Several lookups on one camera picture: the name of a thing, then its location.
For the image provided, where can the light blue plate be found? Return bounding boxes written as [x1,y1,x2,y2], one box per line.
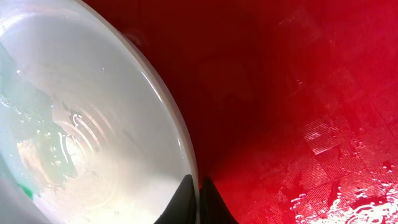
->
[1,1,200,224]

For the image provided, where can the red plastic tray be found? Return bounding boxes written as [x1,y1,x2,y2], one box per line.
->
[89,0,397,223]

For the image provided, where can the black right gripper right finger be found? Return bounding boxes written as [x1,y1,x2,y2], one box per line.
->
[200,177,238,224]

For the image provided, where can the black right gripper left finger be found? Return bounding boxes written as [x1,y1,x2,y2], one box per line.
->
[154,174,196,224]

